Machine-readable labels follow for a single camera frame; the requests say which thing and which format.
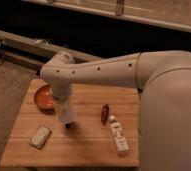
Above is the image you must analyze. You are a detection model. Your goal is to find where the translucent clear gripper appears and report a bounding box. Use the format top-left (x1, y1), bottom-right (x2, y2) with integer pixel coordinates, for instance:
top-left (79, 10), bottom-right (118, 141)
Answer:
top-left (53, 98), bottom-right (70, 114)

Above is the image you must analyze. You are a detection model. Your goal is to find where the white ceramic cup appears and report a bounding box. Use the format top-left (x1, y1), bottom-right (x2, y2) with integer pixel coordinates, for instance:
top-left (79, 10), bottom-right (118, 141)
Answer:
top-left (57, 106), bottom-right (74, 124)

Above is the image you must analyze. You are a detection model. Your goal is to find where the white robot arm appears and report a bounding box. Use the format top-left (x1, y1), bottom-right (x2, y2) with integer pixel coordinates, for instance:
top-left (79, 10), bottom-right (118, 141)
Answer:
top-left (40, 50), bottom-right (191, 171)

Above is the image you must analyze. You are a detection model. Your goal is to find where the black cylindrical eraser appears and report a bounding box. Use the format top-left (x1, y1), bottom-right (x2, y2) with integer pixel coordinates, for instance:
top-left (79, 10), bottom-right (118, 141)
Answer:
top-left (65, 123), bottom-right (71, 129)

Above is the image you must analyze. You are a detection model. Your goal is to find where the orange bowl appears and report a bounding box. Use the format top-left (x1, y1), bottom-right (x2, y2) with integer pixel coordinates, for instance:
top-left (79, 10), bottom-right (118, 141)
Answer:
top-left (34, 84), bottom-right (54, 110)

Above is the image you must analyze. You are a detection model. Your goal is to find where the white rectangular sponge block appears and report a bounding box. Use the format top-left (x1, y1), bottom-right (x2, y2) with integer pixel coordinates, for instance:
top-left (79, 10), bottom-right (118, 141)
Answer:
top-left (30, 126), bottom-right (52, 149)

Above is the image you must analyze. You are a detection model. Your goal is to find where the small brown red bottle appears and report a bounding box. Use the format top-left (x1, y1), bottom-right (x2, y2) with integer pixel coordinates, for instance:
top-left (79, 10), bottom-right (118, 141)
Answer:
top-left (101, 104), bottom-right (109, 125)

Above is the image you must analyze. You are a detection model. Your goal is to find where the wooden board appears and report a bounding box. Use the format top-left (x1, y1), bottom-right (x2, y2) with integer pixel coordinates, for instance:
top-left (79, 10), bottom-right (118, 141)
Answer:
top-left (0, 79), bottom-right (139, 167)

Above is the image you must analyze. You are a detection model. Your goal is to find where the white lotion bottle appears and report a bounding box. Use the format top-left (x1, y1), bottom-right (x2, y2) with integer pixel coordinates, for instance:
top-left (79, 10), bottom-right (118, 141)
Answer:
top-left (109, 115), bottom-right (129, 155)

